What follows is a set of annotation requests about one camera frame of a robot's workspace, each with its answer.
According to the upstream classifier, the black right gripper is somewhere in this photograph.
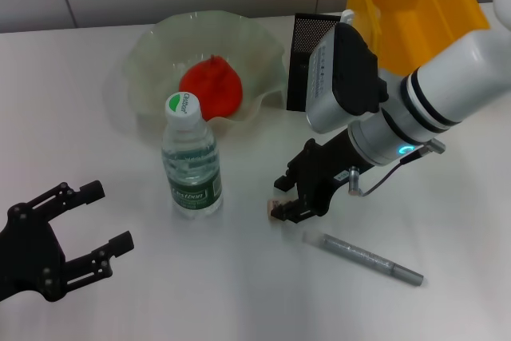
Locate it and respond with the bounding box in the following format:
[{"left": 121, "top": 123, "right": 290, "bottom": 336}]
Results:
[{"left": 270, "top": 128, "right": 375, "bottom": 225}]

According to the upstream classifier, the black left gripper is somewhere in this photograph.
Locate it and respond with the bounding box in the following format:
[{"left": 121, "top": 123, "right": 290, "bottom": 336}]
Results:
[{"left": 0, "top": 180, "right": 136, "bottom": 303}]

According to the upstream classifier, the beige eraser with barcode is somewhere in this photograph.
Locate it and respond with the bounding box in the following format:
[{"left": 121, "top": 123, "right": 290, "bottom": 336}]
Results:
[{"left": 266, "top": 196, "right": 283, "bottom": 222}]

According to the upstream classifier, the clear green-label water bottle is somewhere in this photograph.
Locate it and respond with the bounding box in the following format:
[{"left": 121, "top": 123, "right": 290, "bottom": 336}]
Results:
[{"left": 160, "top": 92, "right": 224, "bottom": 220}]

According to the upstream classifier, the grey marker pen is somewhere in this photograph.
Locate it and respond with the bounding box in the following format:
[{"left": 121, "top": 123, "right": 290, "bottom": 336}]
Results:
[{"left": 302, "top": 230, "right": 425, "bottom": 288}]

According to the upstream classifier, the orange fruit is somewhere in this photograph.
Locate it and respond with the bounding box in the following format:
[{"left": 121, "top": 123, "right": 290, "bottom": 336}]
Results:
[{"left": 178, "top": 54, "right": 244, "bottom": 121}]

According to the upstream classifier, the black mesh trash can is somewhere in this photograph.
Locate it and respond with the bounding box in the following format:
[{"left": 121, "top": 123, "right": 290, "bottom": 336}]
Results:
[{"left": 286, "top": 12, "right": 343, "bottom": 112}]

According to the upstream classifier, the green glass fruit bowl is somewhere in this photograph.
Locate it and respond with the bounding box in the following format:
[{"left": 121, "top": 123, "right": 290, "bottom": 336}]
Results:
[{"left": 126, "top": 9, "right": 287, "bottom": 143}]

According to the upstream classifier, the yellow plastic storage bin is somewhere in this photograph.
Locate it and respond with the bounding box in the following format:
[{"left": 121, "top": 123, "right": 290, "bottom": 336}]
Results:
[{"left": 345, "top": 0, "right": 491, "bottom": 77}]

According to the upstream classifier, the right arm gripper cable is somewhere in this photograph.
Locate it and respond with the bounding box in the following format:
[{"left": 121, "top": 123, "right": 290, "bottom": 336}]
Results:
[{"left": 346, "top": 138, "right": 446, "bottom": 199}]

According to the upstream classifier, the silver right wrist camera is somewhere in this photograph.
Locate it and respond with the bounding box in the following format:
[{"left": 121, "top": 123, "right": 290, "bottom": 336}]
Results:
[{"left": 305, "top": 9, "right": 391, "bottom": 134}]

